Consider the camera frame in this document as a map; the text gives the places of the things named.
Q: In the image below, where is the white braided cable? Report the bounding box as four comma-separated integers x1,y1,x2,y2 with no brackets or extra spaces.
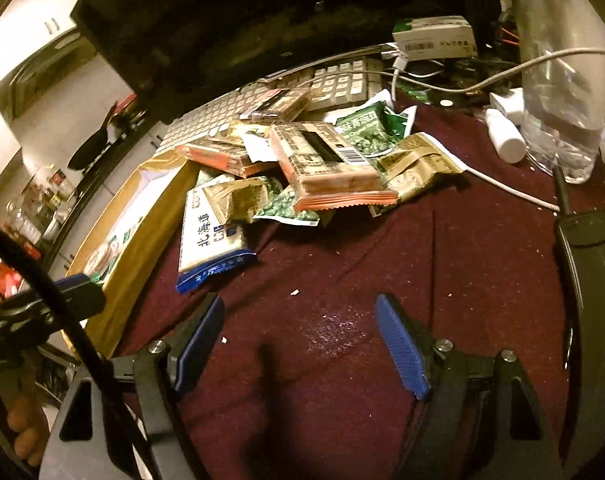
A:
260,47,605,96

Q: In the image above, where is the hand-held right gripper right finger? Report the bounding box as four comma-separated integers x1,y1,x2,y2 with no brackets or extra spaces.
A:
375,292,565,480

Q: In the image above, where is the white kitchen base cabinet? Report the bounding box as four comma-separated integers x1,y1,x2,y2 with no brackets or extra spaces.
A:
47,125,183,281

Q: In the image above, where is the black cable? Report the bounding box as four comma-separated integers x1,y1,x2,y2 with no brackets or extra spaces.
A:
0,221,160,480

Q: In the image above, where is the orange black-striped snack packet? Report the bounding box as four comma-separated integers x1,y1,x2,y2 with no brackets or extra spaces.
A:
268,121,400,213

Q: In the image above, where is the red package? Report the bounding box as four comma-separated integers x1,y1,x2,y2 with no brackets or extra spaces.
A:
0,255,33,311

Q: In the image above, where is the blue white snack packet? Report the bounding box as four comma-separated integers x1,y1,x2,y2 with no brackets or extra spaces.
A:
175,182,258,295

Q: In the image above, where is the white green carton box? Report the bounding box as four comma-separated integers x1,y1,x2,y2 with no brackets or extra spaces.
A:
391,16,479,60

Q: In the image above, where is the clear plastic pitcher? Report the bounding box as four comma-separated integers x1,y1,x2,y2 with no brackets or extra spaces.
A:
499,0,605,185

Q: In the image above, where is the range hood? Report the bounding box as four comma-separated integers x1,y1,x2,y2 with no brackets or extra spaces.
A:
7,30,100,118

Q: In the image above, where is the green white snack packet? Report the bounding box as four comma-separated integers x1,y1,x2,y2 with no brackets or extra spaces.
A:
332,91,418,158

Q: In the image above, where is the small white container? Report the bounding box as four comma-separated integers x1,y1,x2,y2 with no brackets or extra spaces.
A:
488,87,525,126

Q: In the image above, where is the white keyboard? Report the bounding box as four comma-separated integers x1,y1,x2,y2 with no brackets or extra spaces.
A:
155,55,398,153

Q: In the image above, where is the person's left hand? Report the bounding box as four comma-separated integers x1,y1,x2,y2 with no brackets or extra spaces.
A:
6,394,52,468

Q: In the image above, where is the thin white cable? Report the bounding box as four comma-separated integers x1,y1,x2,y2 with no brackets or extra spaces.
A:
459,165,562,212

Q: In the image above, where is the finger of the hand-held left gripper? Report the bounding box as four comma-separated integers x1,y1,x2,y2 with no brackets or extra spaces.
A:
35,274,107,333

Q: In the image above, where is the small white bottle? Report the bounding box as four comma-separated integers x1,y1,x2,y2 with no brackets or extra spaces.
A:
485,107,527,163

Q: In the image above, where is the white charger plug cable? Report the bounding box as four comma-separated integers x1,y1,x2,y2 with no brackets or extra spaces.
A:
382,49,450,108

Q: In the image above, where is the gold snack packet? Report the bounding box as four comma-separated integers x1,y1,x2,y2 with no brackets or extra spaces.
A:
202,176,270,226
369,132,468,218

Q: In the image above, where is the black plastic object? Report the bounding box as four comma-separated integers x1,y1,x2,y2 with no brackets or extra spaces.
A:
552,165,605,480

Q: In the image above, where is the black frying pan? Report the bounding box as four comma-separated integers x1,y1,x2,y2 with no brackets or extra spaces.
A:
66,102,148,171

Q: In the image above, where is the group of condiment bottles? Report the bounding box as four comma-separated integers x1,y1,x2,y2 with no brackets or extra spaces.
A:
5,162,80,258

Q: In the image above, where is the gold cardboard box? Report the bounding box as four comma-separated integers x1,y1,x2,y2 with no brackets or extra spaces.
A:
65,150,203,361

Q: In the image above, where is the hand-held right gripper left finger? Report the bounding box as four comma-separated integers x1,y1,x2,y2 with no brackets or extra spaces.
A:
40,292,226,480

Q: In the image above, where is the black computer monitor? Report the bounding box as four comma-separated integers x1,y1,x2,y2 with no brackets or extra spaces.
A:
70,0,503,126

